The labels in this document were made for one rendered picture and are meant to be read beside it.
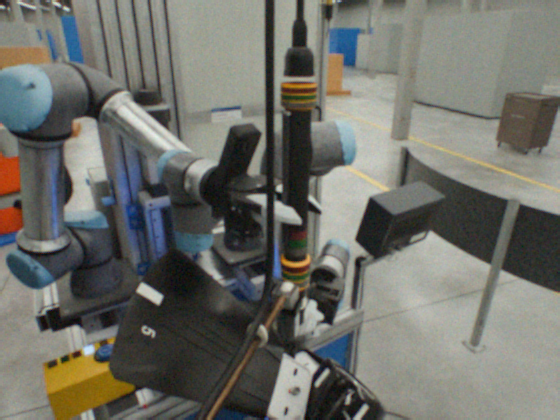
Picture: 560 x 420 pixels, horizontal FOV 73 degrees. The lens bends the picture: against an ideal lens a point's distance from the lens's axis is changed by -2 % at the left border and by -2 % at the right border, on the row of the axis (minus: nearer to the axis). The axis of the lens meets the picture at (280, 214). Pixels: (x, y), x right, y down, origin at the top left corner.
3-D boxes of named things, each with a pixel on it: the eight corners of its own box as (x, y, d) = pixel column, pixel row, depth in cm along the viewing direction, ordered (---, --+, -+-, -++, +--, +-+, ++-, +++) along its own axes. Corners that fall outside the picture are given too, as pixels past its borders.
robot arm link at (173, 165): (191, 183, 79) (187, 143, 76) (222, 197, 72) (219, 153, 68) (156, 193, 74) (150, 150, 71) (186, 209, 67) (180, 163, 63)
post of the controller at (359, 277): (356, 310, 131) (361, 261, 122) (350, 306, 133) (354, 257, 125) (362, 307, 132) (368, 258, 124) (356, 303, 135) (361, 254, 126)
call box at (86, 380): (58, 430, 79) (45, 394, 74) (53, 396, 86) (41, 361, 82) (136, 394, 87) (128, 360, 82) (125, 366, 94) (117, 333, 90)
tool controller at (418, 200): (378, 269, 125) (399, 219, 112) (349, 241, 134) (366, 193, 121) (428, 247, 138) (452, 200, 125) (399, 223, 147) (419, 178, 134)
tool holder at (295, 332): (304, 356, 55) (306, 301, 51) (259, 343, 57) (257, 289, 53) (321, 317, 62) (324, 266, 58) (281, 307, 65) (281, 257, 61)
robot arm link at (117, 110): (83, 89, 94) (233, 215, 94) (45, 95, 85) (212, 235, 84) (97, 48, 88) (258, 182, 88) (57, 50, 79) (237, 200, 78)
